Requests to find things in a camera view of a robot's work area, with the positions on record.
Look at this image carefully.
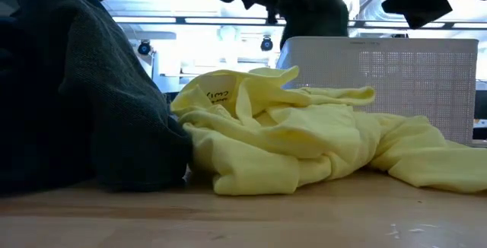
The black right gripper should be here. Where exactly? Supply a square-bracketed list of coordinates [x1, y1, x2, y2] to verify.
[381, 0, 473, 30]

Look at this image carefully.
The small dark green garment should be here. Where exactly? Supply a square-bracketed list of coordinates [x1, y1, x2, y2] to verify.
[279, 0, 350, 49]

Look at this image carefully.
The yellow-green shirt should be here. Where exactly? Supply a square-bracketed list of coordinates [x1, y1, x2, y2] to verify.
[170, 65, 487, 196]

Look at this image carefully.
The large dark green garment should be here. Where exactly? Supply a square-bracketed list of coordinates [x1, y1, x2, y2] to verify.
[0, 0, 193, 196]

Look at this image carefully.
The white perforated laundry basket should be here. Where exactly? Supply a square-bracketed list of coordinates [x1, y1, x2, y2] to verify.
[276, 37, 479, 145]

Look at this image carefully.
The long linear ceiling lamp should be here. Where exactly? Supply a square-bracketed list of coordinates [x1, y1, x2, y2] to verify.
[112, 14, 487, 30]

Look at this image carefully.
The black monitor beside basket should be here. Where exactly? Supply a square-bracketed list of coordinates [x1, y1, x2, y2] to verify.
[473, 90, 487, 141]

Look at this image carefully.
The short linear ceiling lamp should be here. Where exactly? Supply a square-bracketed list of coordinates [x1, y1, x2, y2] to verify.
[159, 72, 201, 80]

